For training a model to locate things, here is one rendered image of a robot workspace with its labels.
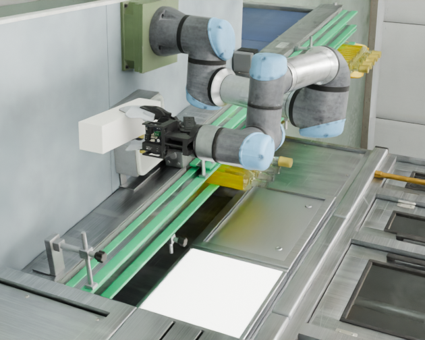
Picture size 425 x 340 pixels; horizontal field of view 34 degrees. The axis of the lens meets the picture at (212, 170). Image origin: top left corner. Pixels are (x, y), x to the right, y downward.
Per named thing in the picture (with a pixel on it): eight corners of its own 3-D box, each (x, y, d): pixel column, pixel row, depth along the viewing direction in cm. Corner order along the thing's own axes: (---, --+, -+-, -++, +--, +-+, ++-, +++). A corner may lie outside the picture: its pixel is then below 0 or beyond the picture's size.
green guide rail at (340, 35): (189, 166, 232) (210, 170, 228) (189, 163, 231) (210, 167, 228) (342, 25, 369) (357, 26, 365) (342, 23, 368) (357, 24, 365)
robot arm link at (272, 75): (361, 41, 178) (287, 60, 137) (355, 83, 182) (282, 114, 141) (319, 36, 184) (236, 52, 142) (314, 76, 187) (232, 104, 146)
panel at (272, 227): (117, 334, 189) (229, 371, 175) (117, 326, 188) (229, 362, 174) (249, 185, 259) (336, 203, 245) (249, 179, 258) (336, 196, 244)
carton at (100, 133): (78, 121, 144) (102, 126, 142) (139, 98, 165) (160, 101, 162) (79, 149, 147) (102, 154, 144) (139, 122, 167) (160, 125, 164)
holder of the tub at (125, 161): (118, 187, 219) (138, 192, 216) (108, 108, 206) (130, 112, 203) (146, 164, 232) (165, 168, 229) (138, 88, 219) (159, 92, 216)
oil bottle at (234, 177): (194, 181, 239) (250, 192, 230) (193, 166, 236) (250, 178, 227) (202, 173, 243) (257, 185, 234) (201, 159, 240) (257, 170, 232)
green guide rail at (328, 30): (187, 146, 228) (209, 150, 225) (187, 144, 228) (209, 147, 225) (343, 11, 365) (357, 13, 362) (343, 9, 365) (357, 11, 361)
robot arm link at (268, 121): (291, 104, 150) (272, 113, 140) (285, 153, 153) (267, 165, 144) (258, 98, 153) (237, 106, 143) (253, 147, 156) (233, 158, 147)
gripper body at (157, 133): (139, 121, 143) (189, 130, 138) (159, 111, 151) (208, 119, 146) (139, 156, 146) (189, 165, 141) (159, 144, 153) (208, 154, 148)
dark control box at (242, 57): (232, 71, 282) (251, 73, 279) (231, 52, 279) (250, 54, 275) (240, 65, 289) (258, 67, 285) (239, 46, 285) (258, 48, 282)
